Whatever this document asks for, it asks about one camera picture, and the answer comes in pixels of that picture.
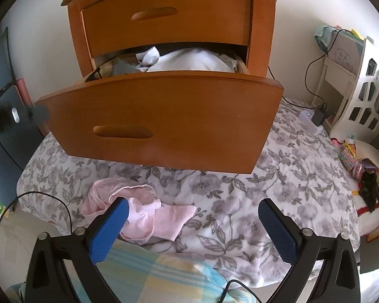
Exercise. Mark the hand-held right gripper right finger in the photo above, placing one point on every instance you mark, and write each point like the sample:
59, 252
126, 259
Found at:
278, 230

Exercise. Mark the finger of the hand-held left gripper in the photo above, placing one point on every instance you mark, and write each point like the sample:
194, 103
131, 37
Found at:
34, 113

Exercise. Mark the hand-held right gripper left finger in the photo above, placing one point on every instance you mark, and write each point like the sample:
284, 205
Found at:
112, 230

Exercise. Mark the pink garment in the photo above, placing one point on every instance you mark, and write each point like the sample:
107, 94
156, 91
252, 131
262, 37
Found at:
139, 202

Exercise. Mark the black lace garment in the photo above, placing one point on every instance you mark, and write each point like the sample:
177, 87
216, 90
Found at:
96, 74

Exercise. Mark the pale grey garment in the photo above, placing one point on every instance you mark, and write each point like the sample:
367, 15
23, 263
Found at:
123, 68

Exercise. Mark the wooden nightstand drawer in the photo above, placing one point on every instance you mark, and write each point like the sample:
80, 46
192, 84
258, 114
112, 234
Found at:
208, 15
192, 126

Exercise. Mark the large white garment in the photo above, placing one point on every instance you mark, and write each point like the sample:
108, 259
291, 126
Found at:
192, 61

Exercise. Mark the floral blanket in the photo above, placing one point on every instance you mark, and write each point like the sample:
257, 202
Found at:
271, 195

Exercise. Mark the pastel plaid cloth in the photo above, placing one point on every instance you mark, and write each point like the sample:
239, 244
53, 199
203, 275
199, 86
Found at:
145, 274

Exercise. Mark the colourful checkered box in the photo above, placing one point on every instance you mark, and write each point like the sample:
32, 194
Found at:
349, 157

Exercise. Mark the pink pouch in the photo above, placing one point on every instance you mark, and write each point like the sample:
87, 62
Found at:
363, 170

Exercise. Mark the white power strip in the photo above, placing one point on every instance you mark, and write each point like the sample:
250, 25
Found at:
306, 116

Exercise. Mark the beige paper sheet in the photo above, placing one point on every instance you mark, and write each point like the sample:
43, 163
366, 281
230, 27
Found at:
369, 151

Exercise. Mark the black power adapter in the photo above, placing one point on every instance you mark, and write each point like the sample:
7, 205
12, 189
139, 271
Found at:
319, 116

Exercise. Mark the white cutout panel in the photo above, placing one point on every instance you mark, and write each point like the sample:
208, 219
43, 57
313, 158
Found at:
353, 101

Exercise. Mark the white side table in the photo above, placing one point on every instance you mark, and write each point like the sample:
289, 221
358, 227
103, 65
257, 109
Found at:
331, 79

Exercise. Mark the pale printed box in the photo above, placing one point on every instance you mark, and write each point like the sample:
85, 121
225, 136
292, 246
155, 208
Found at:
347, 50

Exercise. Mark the teal cloth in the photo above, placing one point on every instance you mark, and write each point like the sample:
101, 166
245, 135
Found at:
323, 36

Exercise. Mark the wooden nightstand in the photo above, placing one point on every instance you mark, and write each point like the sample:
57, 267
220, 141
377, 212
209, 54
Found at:
265, 22

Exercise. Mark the yellow sponge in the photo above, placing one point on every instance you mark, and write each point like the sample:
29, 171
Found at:
357, 33

